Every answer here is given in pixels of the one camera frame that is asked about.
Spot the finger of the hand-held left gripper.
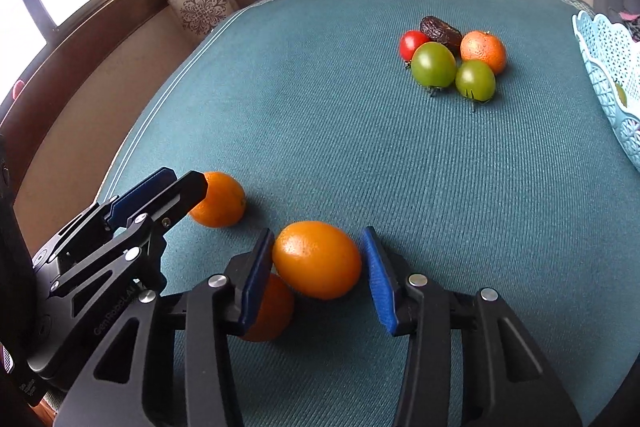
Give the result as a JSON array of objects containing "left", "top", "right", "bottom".
[
  {"left": 47, "top": 170, "right": 209, "bottom": 299},
  {"left": 31, "top": 166, "right": 179, "bottom": 268}
]

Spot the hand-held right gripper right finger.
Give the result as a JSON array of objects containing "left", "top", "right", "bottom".
[{"left": 361, "top": 226, "right": 583, "bottom": 427}]

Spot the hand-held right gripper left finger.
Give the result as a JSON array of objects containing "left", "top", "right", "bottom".
[{"left": 52, "top": 228, "right": 276, "bottom": 427}]

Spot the dark dimpled orange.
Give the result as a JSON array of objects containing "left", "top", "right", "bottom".
[{"left": 239, "top": 272, "right": 296, "bottom": 343}]

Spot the smooth orange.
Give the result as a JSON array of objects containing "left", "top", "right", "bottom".
[
  {"left": 187, "top": 172, "right": 247, "bottom": 229},
  {"left": 271, "top": 220, "right": 363, "bottom": 301}
]

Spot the small green tomato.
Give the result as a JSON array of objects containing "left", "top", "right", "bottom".
[{"left": 454, "top": 59, "right": 497, "bottom": 102}]

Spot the large green tomato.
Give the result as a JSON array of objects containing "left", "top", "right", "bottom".
[{"left": 410, "top": 42, "right": 458, "bottom": 90}]

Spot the red tomato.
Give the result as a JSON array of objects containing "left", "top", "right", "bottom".
[{"left": 398, "top": 30, "right": 431, "bottom": 62}]

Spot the orange mandarin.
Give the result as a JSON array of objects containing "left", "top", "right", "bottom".
[{"left": 460, "top": 30, "right": 507, "bottom": 75}]

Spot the dark brown date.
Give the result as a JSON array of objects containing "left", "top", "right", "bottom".
[{"left": 419, "top": 16, "right": 463, "bottom": 55}]

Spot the light blue plastic basket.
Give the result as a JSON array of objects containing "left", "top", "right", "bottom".
[{"left": 571, "top": 10, "right": 640, "bottom": 172}]

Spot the teal tablecloth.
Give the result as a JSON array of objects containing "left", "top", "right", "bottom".
[{"left": 40, "top": 0, "right": 640, "bottom": 427}]

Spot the brown wooden window sill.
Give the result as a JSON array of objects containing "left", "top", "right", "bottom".
[{"left": 0, "top": 0, "right": 168, "bottom": 188}]

